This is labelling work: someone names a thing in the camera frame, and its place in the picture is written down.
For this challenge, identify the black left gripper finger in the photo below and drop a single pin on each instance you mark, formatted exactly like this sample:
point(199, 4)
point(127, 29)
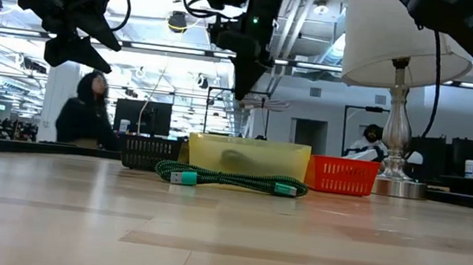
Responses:
point(70, 51)
point(100, 30)

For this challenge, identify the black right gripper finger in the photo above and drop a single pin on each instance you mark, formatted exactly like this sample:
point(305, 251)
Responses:
point(245, 64)

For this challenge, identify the yellow translucent plastic bin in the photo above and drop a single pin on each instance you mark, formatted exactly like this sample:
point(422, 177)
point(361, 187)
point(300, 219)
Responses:
point(277, 158)

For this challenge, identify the person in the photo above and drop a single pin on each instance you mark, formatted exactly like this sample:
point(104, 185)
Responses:
point(85, 122)
point(370, 143)

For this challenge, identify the white wipes canister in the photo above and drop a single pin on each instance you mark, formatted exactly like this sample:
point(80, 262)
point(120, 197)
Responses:
point(470, 169)
point(124, 126)

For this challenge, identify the black computer monitor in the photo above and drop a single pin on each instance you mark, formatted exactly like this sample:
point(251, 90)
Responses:
point(151, 117)

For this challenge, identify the white-shaded silver table lamp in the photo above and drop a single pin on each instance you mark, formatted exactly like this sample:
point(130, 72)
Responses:
point(381, 33)

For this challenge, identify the black slotted plastic basket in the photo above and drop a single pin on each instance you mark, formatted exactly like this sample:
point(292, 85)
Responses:
point(143, 149)

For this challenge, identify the red slotted plastic basket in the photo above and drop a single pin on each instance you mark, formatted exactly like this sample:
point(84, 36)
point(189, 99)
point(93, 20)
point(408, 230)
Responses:
point(345, 175)

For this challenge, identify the white round object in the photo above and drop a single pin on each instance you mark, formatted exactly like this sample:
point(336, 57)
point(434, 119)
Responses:
point(414, 157)

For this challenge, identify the black background frame stand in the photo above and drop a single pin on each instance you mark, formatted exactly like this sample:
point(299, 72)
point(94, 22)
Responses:
point(207, 108)
point(375, 109)

